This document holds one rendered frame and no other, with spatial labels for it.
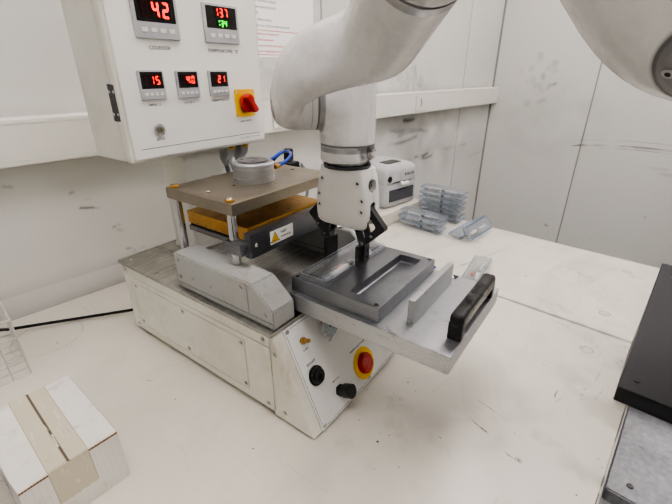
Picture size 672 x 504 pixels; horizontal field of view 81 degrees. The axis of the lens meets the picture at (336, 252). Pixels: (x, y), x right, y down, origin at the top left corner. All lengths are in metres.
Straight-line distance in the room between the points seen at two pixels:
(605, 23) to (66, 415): 0.75
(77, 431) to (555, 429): 0.75
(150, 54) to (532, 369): 0.93
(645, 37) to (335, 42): 0.31
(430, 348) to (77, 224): 0.97
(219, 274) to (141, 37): 0.41
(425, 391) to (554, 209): 2.33
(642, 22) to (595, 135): 2.64
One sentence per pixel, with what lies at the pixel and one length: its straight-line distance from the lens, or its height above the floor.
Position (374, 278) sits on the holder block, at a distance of 0.67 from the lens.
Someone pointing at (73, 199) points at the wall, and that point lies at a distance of 1.21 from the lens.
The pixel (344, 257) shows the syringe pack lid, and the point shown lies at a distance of 0.69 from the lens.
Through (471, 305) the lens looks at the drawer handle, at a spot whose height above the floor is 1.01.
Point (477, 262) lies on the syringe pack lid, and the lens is 1.28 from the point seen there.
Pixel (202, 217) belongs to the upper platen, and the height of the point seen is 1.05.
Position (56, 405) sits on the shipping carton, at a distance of 0.77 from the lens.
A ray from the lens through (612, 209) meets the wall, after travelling 2.94.
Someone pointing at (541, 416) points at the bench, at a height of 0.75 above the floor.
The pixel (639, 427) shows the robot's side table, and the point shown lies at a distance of 0.90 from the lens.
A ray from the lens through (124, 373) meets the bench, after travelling 0.93.
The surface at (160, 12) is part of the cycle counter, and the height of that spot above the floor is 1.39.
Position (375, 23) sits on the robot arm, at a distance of 0.42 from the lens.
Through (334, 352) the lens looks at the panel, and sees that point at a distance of 0.73.
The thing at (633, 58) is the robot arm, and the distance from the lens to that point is 0.26.
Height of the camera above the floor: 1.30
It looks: 25 degrees down
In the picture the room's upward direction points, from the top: straight up
